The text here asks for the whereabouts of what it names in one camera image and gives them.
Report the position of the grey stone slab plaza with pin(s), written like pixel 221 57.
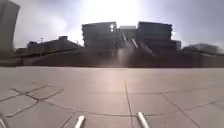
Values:
pixel 110 86

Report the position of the large dark central building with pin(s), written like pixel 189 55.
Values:
pixel 126 38

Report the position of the low building with sloped roof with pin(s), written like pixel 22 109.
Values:
pixel 53 46

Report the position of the robot's own part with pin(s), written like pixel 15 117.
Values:
pixel 142 120
pixel 79 122

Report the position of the low wide building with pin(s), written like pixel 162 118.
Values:
pixel 205 48

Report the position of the tall pale tower building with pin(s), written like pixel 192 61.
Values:
pixel 7 26

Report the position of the dark low wall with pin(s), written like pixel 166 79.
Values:
pixel 100 60

